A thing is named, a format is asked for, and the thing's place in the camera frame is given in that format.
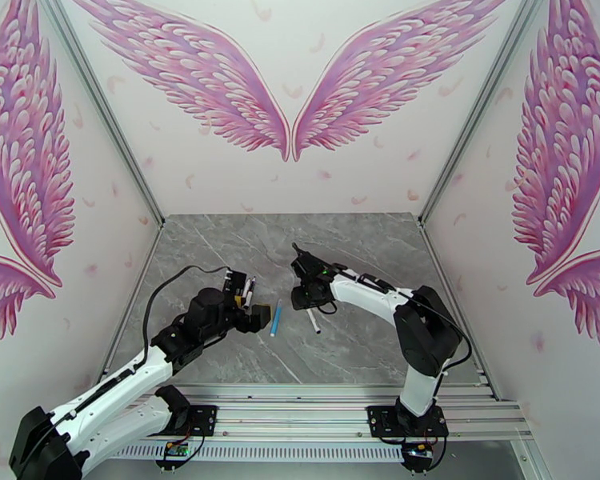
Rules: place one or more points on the white-barrel black marker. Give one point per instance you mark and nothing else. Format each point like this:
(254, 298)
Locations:
(252, 292)

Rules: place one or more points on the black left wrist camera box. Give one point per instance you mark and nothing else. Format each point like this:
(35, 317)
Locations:
(235, 281)

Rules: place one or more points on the all-white marker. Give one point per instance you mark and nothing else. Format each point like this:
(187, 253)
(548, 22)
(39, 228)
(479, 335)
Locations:
(313, 321)

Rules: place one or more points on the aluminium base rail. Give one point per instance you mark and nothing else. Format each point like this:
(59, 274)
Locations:
(290, 408)

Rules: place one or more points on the small green controller board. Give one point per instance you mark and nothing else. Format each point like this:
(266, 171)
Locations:
(176, 449)
(417, 449)

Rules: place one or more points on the blue highlighter pen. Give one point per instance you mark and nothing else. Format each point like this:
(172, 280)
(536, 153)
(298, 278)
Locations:
(276, 317)

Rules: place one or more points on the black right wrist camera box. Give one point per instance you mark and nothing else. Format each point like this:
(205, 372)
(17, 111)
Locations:
(302, 261)

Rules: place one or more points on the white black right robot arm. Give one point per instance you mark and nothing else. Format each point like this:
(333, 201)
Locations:
(365, 293)

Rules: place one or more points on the aluminium frame corner post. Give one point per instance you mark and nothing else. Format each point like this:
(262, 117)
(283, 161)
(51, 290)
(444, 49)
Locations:
(105, 108)
(480, 113)

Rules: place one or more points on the aluminium table side rail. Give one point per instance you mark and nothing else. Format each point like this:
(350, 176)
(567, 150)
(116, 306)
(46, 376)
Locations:
(490, 386)
(139, 281)

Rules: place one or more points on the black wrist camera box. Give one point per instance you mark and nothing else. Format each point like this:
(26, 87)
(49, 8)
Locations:
(235, 281)
(302, 261)

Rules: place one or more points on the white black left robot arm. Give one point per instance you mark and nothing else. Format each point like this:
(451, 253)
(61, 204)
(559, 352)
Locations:
(120, 383)

